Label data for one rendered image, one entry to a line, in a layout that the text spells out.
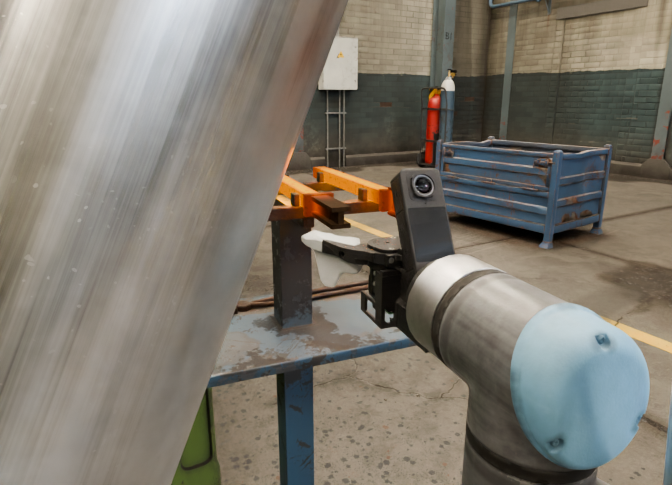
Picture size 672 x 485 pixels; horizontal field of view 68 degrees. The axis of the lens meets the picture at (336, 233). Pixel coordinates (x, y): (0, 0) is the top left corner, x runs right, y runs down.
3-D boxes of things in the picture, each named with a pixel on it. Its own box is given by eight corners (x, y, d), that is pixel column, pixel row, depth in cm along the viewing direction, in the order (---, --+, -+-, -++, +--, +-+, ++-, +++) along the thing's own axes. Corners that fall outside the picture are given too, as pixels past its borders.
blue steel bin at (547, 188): (603, 233, 413) (616, 144, 395) (547, 249, 368) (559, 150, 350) (485, 208, 507) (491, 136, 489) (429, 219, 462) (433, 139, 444)
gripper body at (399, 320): (355, 307, 56) (407, 358, 45) (356, 233, 54) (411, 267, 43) (416, 298, 59) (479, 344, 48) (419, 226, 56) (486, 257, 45)
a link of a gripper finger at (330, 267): (288, 282, 59) (355, 298, 54) (287, 233, 57) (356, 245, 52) (304, 274, 61) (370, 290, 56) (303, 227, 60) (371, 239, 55)
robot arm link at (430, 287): (433, 275, 38) (535, 261, 41) (402, 257, 43) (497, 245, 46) (427, 380, 40) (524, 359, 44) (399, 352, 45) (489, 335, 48)
